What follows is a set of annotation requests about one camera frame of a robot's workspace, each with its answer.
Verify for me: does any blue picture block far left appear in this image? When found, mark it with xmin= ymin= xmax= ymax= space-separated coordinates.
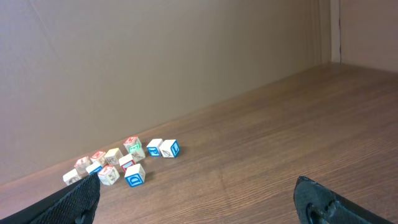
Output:
xmin=63 ymin=169 xmax=81 ymax=185

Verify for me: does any blue picture block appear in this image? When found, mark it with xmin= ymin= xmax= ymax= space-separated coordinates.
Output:
xmin=63 ymin=169 xmax=81 ymax=185
xmin=86 ymin=162 xmax=103 ymax=175

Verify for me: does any red letter Y block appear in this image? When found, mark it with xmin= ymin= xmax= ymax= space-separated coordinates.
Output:
xmin=98 ymin=165 xmax=120 ymax=185

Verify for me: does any plain wooden block far right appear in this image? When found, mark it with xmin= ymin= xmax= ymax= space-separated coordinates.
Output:
xmin=160 ymin=139 xmax=180 ymax=158

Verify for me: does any blue block right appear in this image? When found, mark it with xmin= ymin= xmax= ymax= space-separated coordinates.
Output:
xmin=146 ymin=138 xmax=163 ymax=157

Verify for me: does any green letter block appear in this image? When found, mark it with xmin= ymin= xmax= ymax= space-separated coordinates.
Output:
xmin=128 ymin=145 xmax=146 ymax=163

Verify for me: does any blue letter D block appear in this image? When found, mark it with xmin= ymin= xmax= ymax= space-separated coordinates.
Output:
xmin=124 ymin=164 xmax=146 ymax=187

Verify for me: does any yellow wooden block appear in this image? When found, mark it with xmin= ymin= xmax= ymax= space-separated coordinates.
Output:
xmin=104 ymin=147 xmax=123 ymax=166

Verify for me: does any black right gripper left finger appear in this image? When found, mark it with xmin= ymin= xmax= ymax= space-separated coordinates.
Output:
xmin=1 ymin=174 xmax=101 ymax=224

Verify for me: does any blue picture block centre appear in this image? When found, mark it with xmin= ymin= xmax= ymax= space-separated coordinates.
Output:
xmin=86 ymin=162 xmax=103 ymax=175

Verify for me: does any red letter W block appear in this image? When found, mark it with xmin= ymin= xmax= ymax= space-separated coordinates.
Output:
xmin=90 ymin=151 xmax=107 ymax=167

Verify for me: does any red letter A block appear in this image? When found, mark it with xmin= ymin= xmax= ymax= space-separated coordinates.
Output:
xmin=74 ymin=156 xmax=92 ymax=175

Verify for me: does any red edged picture block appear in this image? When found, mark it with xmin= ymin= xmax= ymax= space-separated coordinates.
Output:
xmin=119 ymin=154 xmax=136 ymax=172

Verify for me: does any red letter M block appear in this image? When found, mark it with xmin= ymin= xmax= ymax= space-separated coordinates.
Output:
xmin=124 ymin=136 xmax=142 ymax=153

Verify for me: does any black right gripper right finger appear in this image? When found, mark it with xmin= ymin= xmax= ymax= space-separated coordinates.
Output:
xmin=294 ymin=176 xmax=392 ymax=224

